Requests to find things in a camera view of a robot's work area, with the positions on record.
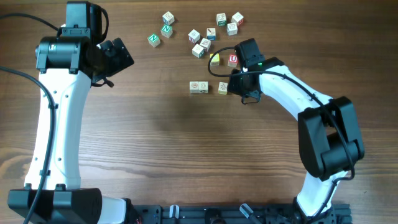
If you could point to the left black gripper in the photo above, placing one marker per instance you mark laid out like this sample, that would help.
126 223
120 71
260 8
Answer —
120 58

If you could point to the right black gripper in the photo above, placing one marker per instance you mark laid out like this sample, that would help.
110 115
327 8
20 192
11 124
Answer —
232 88

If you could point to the yellow sided picture block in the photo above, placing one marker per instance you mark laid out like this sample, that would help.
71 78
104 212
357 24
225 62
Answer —
223 88

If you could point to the black picture wooden block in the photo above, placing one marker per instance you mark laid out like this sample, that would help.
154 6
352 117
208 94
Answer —
203 87

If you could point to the red picture wooden block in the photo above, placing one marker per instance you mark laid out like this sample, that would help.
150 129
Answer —
194 87

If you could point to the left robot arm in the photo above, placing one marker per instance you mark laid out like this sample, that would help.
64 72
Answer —
52 191

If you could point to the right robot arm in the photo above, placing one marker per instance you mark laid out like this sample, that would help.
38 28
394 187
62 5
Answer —
329 138

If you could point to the red U wooden block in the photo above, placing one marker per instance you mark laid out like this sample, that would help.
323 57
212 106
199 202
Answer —
232 60

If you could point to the yellow wooden block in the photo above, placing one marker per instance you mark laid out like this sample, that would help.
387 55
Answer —
215 59

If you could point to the lower green N block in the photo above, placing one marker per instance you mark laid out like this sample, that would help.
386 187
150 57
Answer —
154 40

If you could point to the green n block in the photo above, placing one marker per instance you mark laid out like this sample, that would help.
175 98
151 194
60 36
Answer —
154 40
166 31

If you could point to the blue sided picture block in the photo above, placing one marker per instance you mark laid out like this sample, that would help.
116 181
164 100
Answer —
232 28

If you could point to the teal sided wooden block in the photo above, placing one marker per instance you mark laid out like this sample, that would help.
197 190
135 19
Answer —
198 51

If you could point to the red pattern tilted block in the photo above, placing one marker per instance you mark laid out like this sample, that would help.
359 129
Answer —
206 44

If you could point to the blue brush picture block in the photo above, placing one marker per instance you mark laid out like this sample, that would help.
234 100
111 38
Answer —
211 33

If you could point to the red sided corner block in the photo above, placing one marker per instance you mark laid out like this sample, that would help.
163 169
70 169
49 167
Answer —
237 18

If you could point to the white red-sided block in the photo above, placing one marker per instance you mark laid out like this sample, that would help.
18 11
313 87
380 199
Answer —
194 36

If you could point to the green Z wooden block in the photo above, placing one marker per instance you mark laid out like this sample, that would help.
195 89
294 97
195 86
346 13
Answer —
221 19

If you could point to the upper green N block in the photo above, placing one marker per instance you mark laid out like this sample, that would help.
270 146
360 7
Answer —
166 31

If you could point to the blue pattern wooden block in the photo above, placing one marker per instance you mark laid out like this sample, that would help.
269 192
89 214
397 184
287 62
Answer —
168 18

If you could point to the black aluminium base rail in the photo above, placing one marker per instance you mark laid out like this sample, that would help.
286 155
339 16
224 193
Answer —
274 213

